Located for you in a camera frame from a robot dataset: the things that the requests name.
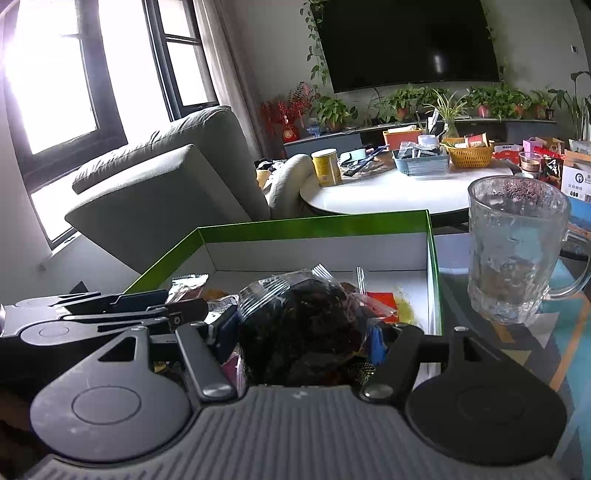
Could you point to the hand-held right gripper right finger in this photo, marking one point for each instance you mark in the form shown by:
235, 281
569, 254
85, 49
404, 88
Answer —
377, 344

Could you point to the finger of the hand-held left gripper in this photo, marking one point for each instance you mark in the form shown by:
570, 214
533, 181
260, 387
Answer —
138, 298
152, 316

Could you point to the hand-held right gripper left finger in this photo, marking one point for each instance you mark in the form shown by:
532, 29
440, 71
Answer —
226, 332

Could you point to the clear bag of dark fruit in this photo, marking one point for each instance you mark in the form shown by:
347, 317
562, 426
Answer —
300, 332

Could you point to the green cardboard box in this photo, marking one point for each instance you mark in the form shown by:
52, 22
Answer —
323, 254

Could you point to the white-blue snack packet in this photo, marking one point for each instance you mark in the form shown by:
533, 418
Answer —
221, 308

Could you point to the red snack packet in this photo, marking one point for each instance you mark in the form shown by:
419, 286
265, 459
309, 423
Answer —
383, 303

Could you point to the pink snack packet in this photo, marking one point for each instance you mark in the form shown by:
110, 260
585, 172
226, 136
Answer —
235, 374

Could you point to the red-brown snack packet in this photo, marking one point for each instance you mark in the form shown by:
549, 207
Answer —
187, 288

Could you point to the yellow snack packet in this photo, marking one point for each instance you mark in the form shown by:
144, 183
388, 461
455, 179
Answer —
408, 311

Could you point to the clear stick packet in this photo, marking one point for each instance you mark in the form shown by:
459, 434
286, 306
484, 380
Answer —
360, 279

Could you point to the grey sofa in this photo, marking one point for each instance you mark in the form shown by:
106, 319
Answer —
161, 184

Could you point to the white round table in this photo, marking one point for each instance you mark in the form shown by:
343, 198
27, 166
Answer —
392, 189

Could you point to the white cushion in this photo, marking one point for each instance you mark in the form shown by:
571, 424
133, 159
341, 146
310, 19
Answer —
288, 184

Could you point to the clear glass mug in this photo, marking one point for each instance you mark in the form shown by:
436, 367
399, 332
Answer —
512, 249

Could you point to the yellow can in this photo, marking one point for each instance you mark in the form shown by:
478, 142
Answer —
327, 168

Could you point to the blue plastic basket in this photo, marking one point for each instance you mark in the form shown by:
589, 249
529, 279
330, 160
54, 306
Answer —
420, 164

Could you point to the teal bowl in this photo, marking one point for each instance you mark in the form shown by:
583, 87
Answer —
354, 157

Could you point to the orange storage box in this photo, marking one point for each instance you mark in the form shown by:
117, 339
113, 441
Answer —
401, 140

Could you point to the yellow woven basket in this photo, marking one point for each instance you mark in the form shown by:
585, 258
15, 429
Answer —
468, 157

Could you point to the grey television cabinet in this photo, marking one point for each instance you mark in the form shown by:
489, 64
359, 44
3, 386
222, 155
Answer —
323, 141

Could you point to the red flower decoration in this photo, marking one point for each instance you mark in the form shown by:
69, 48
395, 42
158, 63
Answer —
288, 110

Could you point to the broad-leaf potted plant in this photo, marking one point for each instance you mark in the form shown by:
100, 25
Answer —
333, 113

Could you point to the clear plastic cup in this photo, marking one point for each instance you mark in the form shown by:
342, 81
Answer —
531, 164

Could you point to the spider plant in vase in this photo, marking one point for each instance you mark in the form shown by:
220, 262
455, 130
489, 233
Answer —
445, 113

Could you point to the narrow black-framed window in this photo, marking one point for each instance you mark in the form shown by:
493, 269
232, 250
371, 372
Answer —
184, 60

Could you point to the small potted plant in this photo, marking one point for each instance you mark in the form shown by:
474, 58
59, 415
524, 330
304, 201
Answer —
405, 101

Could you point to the large black-framed window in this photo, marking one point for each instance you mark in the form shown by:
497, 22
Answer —
51, 69

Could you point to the pile of snack bags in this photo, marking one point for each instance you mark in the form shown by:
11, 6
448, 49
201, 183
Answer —
549, 159

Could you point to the white curtain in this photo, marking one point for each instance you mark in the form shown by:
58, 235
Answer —
231, 55

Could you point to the row of potted plants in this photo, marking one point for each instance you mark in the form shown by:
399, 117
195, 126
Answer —
508, 101

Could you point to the hanging green vine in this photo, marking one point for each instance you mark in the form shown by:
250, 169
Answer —
317, 41

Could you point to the tall leafy plant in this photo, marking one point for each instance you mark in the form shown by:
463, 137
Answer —
577, 101

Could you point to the black wall television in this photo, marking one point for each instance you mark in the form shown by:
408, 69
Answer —
406, 41

